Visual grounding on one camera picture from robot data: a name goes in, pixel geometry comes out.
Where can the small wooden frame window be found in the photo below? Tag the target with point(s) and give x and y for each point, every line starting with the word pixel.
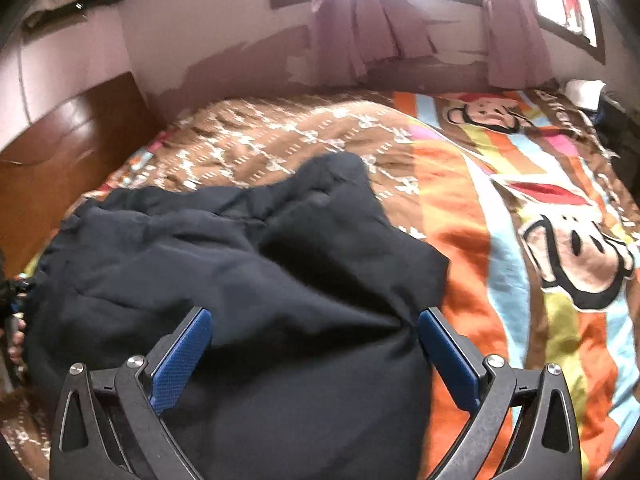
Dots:
pixel 575 10

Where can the black padded jacket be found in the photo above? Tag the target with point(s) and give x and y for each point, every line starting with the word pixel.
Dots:
pixel 250 285

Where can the white cloth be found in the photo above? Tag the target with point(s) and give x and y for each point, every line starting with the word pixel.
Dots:
pixel 582 92

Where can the person's left hand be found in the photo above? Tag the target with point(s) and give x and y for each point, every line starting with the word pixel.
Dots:
pixel 17 342

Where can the dark cluttered furniture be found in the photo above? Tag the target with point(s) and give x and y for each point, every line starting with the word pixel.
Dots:
pixel 620 130

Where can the narrow pink curtain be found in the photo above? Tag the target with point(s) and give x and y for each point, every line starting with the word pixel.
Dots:
pixel 515 35

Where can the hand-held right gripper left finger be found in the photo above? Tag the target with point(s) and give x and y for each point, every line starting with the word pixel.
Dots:
pixel 180 360

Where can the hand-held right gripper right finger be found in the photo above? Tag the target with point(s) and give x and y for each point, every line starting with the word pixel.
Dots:
pixel 447 360

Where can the wide pink curtain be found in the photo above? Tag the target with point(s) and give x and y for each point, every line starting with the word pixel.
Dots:
pixel 370 25

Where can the wooden headboard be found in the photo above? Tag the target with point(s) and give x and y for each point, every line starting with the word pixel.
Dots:
pixel 75 135

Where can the printed cartoon blanket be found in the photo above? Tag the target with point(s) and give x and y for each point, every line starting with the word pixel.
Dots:
pixel 500 260

